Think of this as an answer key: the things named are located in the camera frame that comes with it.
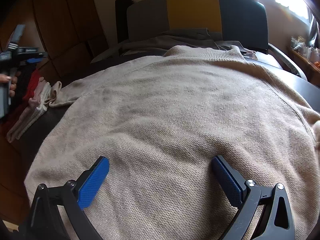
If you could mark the window curtain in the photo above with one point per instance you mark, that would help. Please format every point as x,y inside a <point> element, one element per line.
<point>313,36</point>

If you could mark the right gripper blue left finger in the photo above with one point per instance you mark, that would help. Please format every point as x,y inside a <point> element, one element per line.
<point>45,221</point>

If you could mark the beige knit sweater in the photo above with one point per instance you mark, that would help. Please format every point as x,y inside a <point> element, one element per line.
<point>160,120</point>

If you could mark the wooden shelf with clutter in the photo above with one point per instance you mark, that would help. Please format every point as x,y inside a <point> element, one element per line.
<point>306,58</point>

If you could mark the red garment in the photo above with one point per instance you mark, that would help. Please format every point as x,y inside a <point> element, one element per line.
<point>33,82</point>

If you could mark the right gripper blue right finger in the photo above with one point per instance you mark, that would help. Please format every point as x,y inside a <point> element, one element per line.
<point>275,221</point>

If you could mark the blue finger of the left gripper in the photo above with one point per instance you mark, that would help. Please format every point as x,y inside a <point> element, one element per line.
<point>34,60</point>

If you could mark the white pink folded clothes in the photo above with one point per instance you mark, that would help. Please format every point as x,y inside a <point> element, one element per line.
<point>44,97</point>

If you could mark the grey yellow blue chair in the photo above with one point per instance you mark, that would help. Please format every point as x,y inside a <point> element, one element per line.
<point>244,21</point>

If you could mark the person's left hand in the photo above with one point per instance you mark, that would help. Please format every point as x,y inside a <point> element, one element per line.
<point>13,80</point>

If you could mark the grey cloth on chair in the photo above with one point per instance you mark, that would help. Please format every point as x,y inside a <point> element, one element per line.
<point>194,38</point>

